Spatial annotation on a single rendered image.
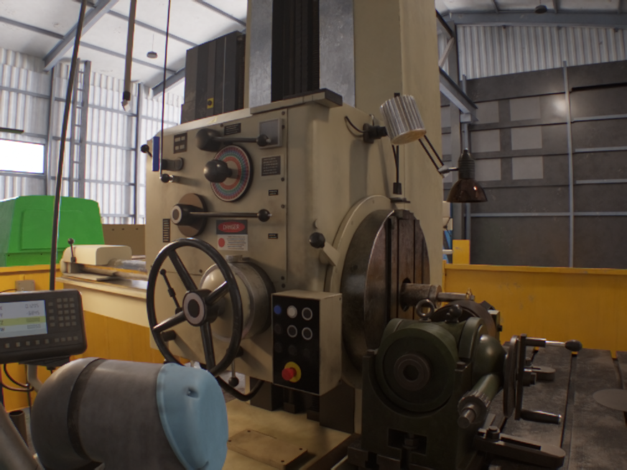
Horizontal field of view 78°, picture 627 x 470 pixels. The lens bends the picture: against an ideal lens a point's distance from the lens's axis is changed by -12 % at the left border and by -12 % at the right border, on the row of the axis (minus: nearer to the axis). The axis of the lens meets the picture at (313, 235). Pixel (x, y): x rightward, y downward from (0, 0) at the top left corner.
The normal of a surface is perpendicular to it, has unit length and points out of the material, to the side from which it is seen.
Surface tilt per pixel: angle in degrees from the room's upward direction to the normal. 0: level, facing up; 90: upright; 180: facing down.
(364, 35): 90
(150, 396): 46
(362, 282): 77
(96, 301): 90
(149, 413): 65
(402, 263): 90
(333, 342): 90
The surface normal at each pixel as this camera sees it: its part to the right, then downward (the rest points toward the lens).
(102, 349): 0.83, 0.00
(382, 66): -0.56, 0.01
